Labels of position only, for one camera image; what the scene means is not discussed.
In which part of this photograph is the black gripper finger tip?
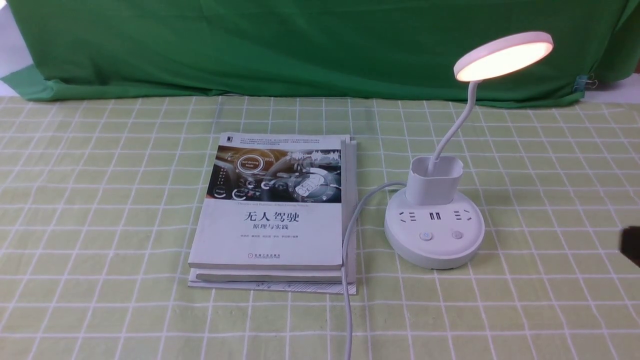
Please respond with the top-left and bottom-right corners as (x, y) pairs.
(620, 225), (640, 267)

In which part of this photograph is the white desk lamp with sockets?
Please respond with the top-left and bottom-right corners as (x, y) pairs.
(384, 30), (554, 271)

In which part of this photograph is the binder clip on backdrop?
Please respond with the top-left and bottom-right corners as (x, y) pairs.
(572, 74), (599, 93)

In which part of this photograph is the bottom white book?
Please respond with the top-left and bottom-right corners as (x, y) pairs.
(188, 139), (359, 296)

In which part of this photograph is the top book with car cover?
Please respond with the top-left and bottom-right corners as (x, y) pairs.
(188, 132), (351, 271)

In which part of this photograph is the green backdrop cloth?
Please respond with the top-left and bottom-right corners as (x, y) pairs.
(1, 0), (639, 109)

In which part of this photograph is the green checkered tablecloth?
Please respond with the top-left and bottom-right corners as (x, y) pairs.
(0, 96), (640, 360)

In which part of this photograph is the white lamp power cable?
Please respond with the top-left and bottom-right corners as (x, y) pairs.
(341, 181), (407, 360)

